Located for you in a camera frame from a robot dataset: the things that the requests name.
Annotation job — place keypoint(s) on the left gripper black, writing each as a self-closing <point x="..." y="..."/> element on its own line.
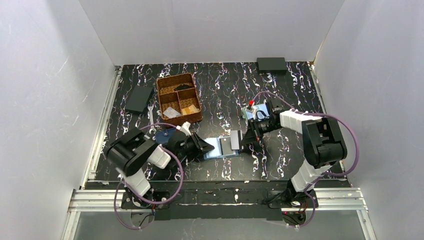
<point x="195" y="144"/>

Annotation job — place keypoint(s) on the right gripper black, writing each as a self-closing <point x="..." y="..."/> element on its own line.
<point x="252" y="136"/>

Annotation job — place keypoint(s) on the white credit card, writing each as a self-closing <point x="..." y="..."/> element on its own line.
<point x="236" y="140"/>
<point x="171" y="113"/>

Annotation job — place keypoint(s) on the blue card holder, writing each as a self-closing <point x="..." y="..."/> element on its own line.
<point x="216" y="153"/>

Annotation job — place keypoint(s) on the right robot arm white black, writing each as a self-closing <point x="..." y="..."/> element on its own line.
<point x="322" y="140"/>

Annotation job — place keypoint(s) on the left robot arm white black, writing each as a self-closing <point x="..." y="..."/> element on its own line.
<point x="133" y="150"/>

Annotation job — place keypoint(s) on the black card in holder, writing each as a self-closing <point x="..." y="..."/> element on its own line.
<point x="226" y="147"/>

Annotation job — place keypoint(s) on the black card in basket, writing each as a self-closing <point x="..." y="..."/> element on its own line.
<point x="182" y="87"/>

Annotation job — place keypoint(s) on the tan item in basket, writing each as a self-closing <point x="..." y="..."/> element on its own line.
<point x="192" y="109"/>

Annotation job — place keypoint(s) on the dark blue pouch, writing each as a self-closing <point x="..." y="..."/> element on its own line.
<point x="162" y="137"/>

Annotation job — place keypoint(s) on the brown wicker divided basket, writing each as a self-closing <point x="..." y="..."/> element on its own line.
<point x="178" y="100"/>

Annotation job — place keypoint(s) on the silver wrench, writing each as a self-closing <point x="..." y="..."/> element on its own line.
<point x="152" y="129"/>

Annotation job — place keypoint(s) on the black box back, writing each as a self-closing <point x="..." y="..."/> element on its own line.
<point x="271" y="65"/>

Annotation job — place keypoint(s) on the black box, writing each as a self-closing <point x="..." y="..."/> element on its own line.
<point x="271" y="65"/>
<point x="139" y="99"/>

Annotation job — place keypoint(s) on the black box left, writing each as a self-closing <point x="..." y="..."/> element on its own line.
<point x="139" y="99"/>

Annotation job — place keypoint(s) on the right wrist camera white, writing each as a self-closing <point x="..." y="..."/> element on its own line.
<point x="255" y="111"/>

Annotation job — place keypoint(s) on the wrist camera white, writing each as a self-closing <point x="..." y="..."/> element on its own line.
<point x="185" y="127"/>
<point x="255" y="111"/>

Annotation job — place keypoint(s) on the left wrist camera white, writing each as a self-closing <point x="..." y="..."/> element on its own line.
<point x="185" y="127"/>

